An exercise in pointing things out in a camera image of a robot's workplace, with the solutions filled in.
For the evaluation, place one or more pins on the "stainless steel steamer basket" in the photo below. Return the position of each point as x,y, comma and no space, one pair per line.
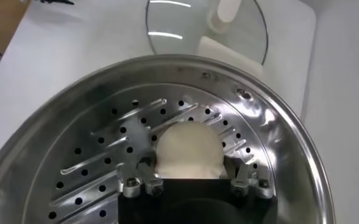
75,106

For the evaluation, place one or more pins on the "white steamed baozi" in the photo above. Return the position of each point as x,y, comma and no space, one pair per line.
188,149

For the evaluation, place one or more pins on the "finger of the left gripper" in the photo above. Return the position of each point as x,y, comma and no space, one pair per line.
57,1

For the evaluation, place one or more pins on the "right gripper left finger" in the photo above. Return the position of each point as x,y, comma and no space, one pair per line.
153,184

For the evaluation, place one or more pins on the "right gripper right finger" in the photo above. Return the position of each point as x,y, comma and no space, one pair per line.
243,182

